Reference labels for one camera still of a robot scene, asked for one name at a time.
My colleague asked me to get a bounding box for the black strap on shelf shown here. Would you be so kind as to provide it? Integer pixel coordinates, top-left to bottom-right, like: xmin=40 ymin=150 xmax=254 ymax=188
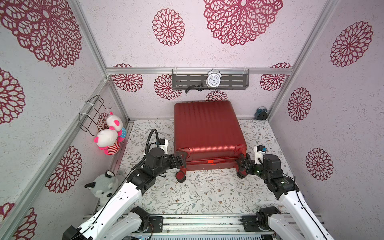
xmin=184 ymin=83 xmax=206 ymax=94

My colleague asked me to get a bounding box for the black wire wall basket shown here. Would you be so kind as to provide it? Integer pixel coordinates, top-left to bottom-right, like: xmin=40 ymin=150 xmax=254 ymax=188
xmin=78 ymin=95 xmax=112 ymax=137

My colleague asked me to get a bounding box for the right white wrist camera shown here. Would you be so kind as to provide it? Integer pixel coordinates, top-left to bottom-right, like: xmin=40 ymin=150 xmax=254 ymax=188
xmin=254 ymin=145 xmax=267 ymax=164

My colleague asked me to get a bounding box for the small teal black device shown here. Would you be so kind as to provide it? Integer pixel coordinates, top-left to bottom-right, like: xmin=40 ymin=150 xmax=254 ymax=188
xmin=255 ymin=106 xmax=268 ymax=121

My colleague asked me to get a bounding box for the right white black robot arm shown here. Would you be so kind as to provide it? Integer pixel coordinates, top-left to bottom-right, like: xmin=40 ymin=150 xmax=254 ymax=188
xmin=237 ymin=154 xmax=333 ymax=240

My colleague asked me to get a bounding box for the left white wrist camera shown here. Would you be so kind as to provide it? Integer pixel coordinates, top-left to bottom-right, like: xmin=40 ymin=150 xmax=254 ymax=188
xmin=158 ymin=139 xmax=169 ymax=154

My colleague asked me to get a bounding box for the upper white pink plush toy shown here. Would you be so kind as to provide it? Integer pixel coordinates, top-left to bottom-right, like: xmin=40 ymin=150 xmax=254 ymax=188
xmin=106 ymin=112 xmax=127 ymax=142

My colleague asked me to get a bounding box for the red hard-shell suitcase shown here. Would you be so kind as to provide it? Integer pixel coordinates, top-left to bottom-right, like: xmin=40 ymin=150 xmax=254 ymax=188
xmin=174 ymin=101 xmax=247 ymax=183

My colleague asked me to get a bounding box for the floral patterned table mat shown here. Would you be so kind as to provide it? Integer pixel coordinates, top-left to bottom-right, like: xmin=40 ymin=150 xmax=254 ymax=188
xmin=119 ymin=120 xmax=287 ymax=215

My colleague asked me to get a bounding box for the white pink plush toy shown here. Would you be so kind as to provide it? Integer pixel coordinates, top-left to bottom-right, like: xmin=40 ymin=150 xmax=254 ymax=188
xmin=106 ymin=112 xmax=127 ymax=142
xmin=94 ymin=127 xmax=126 ymax=156

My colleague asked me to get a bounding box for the grey husky plush toy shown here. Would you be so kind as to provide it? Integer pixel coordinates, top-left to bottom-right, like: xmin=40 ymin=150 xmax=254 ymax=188
xmin=84 ymin=170 xmax=125 ymax=207

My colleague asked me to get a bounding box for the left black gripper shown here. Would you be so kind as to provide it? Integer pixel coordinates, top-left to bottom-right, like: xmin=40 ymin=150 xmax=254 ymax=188
xmin=154 ymin=150 xmax=187 ymax=178

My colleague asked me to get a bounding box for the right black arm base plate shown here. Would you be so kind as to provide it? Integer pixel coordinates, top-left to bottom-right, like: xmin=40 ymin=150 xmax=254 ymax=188
xmin=241 ymin=215 xmax=263 ymax=232

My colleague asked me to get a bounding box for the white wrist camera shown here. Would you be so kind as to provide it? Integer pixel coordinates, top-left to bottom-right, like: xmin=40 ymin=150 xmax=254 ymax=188
xmin=254 ymin=145 xmax=267 ymax=164
xmin=158 ymin=139 xmax=169 ymax=154

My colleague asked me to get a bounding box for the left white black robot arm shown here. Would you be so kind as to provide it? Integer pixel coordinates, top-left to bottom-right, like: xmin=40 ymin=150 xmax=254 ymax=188
xmin=62 ymin=148 xmax=188 ymax=240

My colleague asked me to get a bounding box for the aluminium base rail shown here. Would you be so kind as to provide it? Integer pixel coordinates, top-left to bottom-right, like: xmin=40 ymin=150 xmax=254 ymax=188
xmin=76 ymin=212 xmax=329 ymax=240

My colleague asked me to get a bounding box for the white alarm clock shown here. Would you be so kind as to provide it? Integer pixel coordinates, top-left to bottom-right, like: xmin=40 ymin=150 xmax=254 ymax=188
xmin=206 ymin=70 xmax=222 ymax=88

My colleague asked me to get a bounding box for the lower white pink plush toy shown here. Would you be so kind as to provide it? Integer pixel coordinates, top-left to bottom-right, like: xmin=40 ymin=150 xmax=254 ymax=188
xmin=94 ymin=127 xmax=126 ymax=156

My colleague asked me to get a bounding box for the grey metal wall shelf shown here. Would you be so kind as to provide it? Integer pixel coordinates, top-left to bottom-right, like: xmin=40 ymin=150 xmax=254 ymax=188
xmin=171 ymin=69 xmax=250 ymax=93

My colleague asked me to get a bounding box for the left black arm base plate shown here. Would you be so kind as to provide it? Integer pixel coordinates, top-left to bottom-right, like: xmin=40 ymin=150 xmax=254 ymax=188
xmin=141 ymin=216 xmax=164 ymax=234

